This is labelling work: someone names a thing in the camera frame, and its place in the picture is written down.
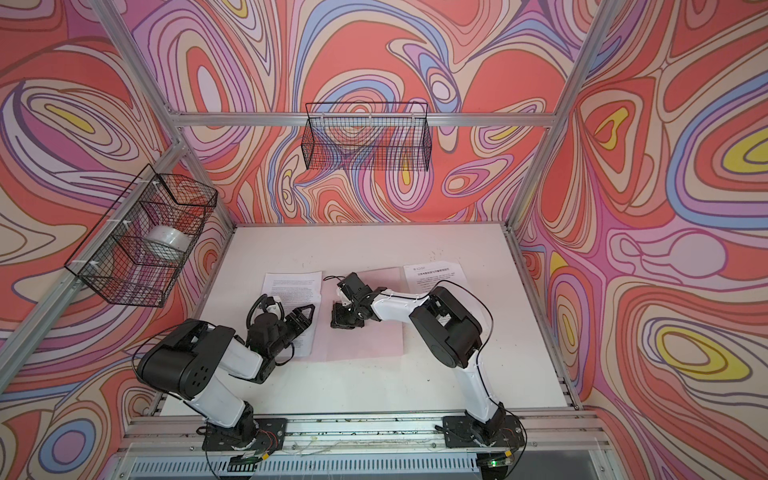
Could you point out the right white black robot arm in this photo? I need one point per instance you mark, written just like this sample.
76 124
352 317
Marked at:
454 333

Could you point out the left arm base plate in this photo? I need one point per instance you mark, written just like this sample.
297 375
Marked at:
266 435

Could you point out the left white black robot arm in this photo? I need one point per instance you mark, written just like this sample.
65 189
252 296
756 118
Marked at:
185 362

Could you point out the printed paper sheet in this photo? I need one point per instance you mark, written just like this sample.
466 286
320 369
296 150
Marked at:
423 277
297 290

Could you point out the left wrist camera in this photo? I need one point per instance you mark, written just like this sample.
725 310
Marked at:
273 305

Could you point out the black wire basket back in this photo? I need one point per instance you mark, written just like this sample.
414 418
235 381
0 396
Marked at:
362 135

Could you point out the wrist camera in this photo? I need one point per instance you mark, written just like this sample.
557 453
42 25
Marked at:
352 289
273 305

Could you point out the printed paper sheet top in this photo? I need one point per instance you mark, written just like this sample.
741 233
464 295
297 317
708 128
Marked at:
297 290

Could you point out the white tape roll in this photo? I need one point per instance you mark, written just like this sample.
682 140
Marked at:
167 243

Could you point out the pink folder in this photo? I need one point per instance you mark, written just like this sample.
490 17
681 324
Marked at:
373 340

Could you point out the printed paper sheet bottom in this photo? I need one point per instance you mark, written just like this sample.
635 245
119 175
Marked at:
423 277

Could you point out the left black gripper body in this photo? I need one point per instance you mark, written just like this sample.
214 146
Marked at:
282 340

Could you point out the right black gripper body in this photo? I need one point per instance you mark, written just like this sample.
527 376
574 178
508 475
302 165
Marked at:
354 307

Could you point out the black wire basket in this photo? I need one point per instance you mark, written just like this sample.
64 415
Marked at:
116 265
362 135

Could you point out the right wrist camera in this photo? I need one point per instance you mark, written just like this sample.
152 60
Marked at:
352 289

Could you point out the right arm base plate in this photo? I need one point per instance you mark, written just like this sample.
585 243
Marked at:
462 432

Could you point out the aluminium mounting rail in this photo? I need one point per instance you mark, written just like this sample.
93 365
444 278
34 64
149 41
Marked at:
393 432

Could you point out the black wire basket left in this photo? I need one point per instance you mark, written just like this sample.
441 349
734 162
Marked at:
116 265

